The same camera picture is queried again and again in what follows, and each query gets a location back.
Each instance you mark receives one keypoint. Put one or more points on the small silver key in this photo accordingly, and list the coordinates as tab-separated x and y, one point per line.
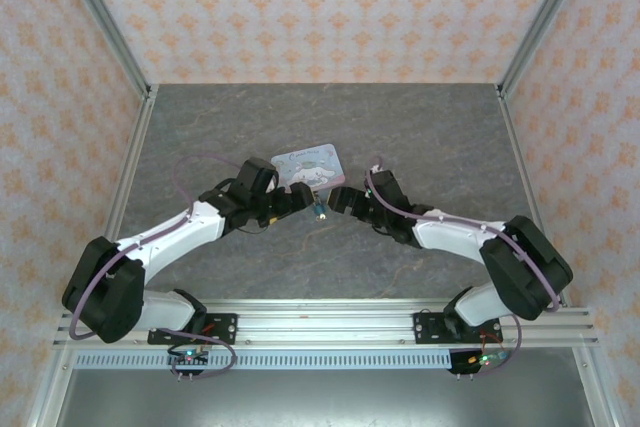
323	217

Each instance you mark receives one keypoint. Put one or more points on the pastel cartoon print box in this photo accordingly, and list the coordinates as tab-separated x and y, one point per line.
310	164

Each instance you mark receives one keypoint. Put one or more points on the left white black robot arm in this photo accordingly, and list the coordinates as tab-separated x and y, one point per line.
110	292

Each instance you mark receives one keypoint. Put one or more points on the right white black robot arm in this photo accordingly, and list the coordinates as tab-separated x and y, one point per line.
525	267

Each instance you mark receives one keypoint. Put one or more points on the left small circuit board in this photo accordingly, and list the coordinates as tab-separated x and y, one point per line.
187	357

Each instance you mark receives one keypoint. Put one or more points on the small circuit board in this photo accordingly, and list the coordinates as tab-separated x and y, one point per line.
187	357
487	358

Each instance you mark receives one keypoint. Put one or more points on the right small circuit board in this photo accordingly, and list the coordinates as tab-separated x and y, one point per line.
487	358

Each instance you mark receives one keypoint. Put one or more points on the grey metal sheet panel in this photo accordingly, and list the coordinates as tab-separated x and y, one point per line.
320	399

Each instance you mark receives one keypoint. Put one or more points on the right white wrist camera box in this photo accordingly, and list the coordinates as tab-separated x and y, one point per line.
376	168

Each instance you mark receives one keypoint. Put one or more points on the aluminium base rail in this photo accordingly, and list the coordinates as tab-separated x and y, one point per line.
325	322

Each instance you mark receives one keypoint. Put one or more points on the aluminium side rail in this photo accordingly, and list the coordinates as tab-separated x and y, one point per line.
520	147
135	147

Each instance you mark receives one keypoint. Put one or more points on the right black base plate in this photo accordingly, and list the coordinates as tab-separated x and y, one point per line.
430	327

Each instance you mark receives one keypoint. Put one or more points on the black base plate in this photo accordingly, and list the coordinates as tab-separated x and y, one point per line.
222	327
430	327

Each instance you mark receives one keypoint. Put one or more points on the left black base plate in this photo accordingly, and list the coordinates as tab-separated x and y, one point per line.
222	327

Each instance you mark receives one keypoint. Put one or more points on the aluminium corner post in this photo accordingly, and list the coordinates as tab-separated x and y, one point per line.
542	22
107	22

